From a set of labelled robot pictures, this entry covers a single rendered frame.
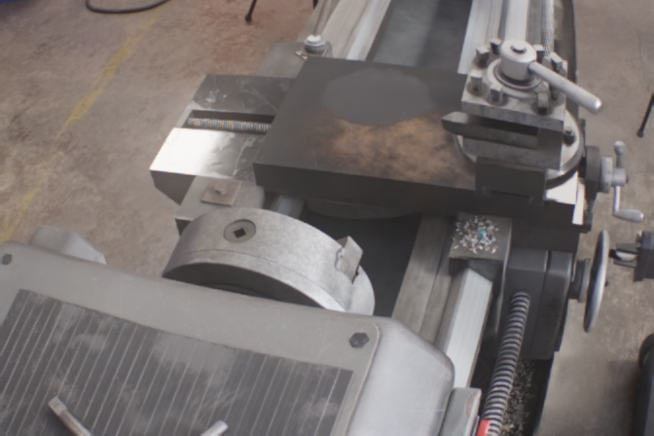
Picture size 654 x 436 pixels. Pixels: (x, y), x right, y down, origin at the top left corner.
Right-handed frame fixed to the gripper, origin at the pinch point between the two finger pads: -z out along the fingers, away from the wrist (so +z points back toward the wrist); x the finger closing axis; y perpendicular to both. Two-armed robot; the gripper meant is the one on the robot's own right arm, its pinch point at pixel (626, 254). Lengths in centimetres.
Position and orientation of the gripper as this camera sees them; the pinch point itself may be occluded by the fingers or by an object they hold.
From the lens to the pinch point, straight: 168.1
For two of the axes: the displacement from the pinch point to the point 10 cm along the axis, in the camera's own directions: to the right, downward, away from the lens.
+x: -0.6, -8.0, -6.0
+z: 9.6, 1.2, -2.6
